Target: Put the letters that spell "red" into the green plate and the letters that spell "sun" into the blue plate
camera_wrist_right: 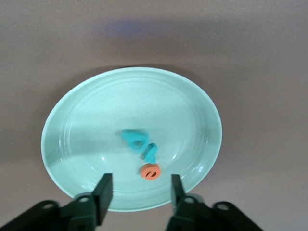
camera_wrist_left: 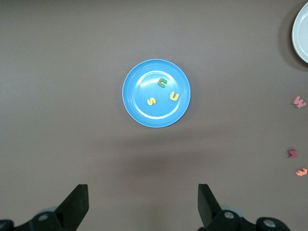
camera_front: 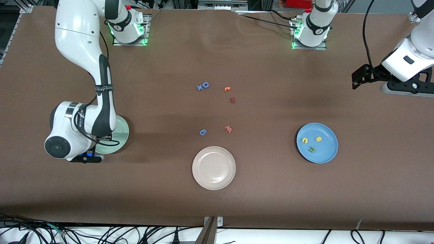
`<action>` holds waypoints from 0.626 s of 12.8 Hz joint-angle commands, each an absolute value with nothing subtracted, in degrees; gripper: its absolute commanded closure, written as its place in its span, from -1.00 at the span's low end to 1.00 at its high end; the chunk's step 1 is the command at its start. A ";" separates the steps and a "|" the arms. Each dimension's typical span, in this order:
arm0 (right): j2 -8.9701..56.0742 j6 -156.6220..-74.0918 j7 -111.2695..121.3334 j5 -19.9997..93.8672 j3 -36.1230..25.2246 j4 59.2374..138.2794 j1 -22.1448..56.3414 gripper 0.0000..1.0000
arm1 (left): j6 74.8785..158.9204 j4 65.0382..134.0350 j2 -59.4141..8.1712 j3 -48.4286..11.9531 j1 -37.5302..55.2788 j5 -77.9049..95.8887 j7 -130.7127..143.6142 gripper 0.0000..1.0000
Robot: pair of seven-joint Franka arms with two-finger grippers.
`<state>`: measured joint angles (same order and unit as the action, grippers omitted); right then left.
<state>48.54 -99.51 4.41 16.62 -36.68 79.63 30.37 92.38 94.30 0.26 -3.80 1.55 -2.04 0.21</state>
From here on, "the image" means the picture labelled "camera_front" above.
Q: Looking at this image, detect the green plate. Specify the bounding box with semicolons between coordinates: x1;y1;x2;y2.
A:
94;115;130;155

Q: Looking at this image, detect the blue plate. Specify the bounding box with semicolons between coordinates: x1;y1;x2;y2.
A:
296;123;339;164

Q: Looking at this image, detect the red box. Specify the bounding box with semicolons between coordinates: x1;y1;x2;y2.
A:
285;0;314;9

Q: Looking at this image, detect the beige plate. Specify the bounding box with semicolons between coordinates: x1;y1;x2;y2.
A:
192;146;236;190

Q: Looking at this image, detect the brown table cover sheet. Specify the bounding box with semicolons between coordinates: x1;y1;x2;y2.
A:
0;6;434;231

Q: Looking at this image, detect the grey metal box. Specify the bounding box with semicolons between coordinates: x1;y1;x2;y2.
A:
198;0;248;10

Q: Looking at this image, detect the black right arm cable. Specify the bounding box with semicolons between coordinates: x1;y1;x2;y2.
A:
81;30;120;147

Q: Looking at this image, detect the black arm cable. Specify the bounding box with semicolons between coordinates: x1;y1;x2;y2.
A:
81;30;120;147
362;0;376;68

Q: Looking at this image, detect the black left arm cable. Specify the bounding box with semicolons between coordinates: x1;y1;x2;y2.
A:
362;0;376;68

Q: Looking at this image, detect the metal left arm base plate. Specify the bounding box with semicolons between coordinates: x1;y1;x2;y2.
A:
291;18;328;50

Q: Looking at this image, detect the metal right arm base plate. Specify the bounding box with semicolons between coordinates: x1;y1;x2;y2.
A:
113;14;150;46

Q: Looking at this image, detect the black table cable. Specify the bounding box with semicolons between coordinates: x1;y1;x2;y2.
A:
236;13;299;31
268;9;295;21

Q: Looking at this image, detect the teal floor cable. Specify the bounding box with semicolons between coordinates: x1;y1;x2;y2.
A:
47;223;66;237

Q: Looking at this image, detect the metal table bracket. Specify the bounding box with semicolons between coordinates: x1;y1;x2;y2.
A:
195;216;223;244

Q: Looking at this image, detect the long aluminium frame rail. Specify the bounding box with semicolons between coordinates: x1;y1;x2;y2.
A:
0;4;34;66

